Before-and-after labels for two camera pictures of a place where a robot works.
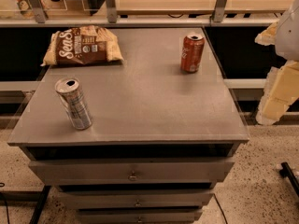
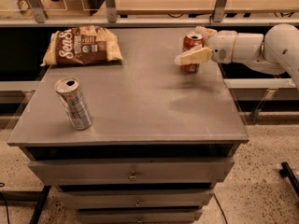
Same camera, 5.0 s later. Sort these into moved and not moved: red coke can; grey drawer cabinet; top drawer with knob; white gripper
Moved: white gripper
Not moved: top drawer with knob; grey drawer cabinet; red coke can
